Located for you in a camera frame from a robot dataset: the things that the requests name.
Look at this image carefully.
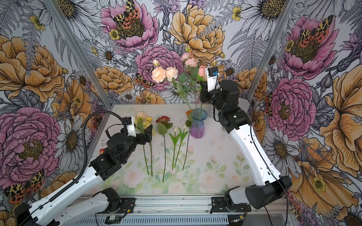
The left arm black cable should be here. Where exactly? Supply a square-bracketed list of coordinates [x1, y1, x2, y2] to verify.
[16, 110, 128, 224]

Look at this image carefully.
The silver metal case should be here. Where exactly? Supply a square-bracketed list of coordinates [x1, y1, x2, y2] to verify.
[238, 98, 251, 120]

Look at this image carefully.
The pink tulip stem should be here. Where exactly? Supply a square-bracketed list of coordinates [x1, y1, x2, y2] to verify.
[198, 65, 206, 101]

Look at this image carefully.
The orange gerbera flower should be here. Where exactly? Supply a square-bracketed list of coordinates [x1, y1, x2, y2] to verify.
[185, 110, 193, 128]

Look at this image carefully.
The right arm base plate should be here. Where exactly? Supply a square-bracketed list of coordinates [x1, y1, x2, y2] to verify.
[210, 196, 251, 214]

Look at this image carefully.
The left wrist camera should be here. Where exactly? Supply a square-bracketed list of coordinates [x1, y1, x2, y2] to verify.
[123, 116, 136, 137]

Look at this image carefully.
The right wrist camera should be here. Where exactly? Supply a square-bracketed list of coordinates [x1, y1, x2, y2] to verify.
[205, 67, 219, 92]

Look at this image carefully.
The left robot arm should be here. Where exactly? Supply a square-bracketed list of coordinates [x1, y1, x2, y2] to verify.
[14, 125, 153, 226]

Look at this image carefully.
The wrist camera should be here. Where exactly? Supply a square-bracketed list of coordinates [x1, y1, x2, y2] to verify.
[205, 67, 219, 92]
[123, 116, 136, 137]

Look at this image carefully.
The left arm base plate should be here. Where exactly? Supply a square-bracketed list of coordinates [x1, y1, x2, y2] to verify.
[100, 197, 136, 214]

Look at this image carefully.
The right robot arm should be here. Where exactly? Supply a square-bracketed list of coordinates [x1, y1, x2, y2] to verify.
[200, 81, 292, 210]

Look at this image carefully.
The white tulip bunch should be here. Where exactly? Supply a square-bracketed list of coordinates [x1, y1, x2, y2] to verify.
[169, 124, 188, 169]

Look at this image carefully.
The pale pink flower stem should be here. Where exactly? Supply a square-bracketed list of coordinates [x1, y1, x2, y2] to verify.
[211, 60, 217, 67]

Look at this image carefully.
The purple blue glass vase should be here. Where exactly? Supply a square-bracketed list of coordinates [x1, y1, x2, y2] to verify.
[190, 108, 208, 139]

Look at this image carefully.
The yellow flower stem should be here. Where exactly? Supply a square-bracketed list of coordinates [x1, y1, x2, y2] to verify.
[135, 112, 153, 175]

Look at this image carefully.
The red flower stem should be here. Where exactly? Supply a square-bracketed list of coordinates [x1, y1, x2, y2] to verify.
[156, 116, 173, 182]

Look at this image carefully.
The pink carnation flower stem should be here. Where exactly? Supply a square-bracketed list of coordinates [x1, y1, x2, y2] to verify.
[179, 44, 200, 108]

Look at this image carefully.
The aluminium front rail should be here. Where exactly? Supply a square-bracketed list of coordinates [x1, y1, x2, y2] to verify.
[66, 195, 298, 226]

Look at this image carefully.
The peach rose flower stem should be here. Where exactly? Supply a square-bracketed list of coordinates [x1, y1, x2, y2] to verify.
[151, 59, 192, 110]

